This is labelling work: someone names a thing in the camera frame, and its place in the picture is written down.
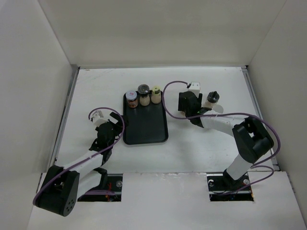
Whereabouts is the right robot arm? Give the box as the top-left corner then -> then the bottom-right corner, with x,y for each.
178,91 -> 274,190

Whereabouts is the red-label white-lid jar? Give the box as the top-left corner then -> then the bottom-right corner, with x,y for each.
125,91 -> 138,108

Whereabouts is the left metal side rail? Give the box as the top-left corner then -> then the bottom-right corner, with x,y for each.
47,64 -> 80,169

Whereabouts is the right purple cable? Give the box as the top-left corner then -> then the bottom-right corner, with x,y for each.
162,80 -> 282,196

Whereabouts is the black rectangular tray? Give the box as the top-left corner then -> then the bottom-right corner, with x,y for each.
123,92 -> 168,145

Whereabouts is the metal side rail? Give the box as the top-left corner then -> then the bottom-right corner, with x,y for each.
47,64 -> 80,169
241,66 -> 281,171

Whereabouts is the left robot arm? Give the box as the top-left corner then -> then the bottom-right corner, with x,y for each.
33,110 -> 129,217

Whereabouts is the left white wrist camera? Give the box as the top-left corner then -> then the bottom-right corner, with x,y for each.
90,110 -> 108,127

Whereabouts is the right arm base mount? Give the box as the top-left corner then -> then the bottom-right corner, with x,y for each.
207,173 -> 254,202

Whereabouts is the black-knob grinder bottle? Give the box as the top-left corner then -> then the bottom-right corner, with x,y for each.
204,91 -> 220,109

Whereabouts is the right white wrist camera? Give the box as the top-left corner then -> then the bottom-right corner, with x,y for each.
187,81 -> 201,97

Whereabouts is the silver-lid blue-label jar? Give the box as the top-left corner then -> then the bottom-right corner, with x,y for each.
213,104 -> 224,114

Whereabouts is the clear-lid pepper grinder bottle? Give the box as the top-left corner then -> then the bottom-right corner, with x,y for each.
138,84 -> 150,106

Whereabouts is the right metal side rail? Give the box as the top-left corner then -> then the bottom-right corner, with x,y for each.
241,66 -> 281,171

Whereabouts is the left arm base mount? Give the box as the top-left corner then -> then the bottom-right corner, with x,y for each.
77,168 -> 123,202

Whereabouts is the yellow-cap spice bottle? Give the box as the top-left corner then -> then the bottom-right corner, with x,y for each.
151,86 -> 161,104

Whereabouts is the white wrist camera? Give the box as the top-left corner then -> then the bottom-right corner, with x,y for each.
187,81 -> 201,97
90,110 -> 108,127

